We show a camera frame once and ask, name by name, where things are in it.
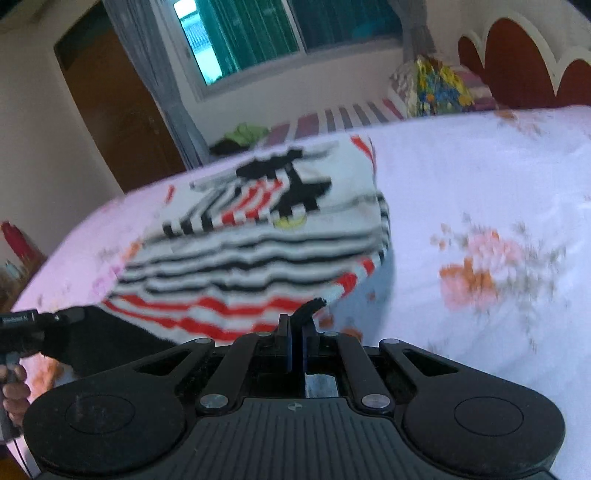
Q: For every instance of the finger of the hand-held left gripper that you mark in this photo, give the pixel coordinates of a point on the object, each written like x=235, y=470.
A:
x=64, y=316

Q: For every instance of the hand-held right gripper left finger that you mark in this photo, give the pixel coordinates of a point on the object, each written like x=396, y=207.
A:
x=286, y=353

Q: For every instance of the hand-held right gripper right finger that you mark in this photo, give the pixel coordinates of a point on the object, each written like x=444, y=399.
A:
x=305, y=353

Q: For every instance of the striped knit sweater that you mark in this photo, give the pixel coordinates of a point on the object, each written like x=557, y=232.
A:
x=258, y=258

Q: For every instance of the person's left hand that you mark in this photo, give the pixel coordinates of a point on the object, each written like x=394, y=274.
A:
x=16, y=397

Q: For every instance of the wooden nightstand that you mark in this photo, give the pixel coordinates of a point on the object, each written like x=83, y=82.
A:
x=18, y=281

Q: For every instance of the red bottle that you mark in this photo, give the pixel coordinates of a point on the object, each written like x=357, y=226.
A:
x=16, y=240

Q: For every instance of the wooden door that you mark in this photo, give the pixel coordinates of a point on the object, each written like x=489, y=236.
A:
x=115, y=115

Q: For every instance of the dark cloth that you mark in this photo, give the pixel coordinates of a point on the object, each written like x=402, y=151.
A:
x=226, y=146

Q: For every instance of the green cloth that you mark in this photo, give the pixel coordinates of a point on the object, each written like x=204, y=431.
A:
x=247, y=133

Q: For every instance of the striped blanket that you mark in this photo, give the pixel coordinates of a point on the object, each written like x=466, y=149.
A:
x=351, y=115

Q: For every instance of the grey curtain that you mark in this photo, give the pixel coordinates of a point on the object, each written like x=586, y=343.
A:
x=161, y=92
x=415, y=27

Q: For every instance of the bed with floral sheet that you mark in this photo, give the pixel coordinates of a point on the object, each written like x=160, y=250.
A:
x=485, y=184

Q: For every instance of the colourful floral pillow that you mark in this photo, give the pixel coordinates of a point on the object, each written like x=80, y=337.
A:
x=438, y=87

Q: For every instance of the striped pillow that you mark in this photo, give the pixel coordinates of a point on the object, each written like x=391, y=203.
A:
x=480, y=90

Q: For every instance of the sliding glass window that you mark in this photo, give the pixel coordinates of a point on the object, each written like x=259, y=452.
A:
x=258, y=32

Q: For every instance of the red scalloped headboard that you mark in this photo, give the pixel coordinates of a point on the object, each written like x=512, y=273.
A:
x=517, y=60

